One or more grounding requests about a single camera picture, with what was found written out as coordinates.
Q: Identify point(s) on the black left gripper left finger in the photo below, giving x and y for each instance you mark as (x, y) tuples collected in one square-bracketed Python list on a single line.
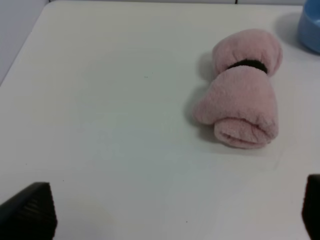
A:
[(29, 215)]

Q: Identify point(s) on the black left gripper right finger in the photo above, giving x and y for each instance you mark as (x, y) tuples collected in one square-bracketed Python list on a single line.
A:
[(311, 207)]

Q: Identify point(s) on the pink towel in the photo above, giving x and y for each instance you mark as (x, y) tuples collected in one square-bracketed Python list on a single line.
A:
[(240, 103)]

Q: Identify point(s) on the blue plastic bowl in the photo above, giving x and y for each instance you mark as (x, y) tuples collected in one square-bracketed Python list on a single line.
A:
[(309, 25)]

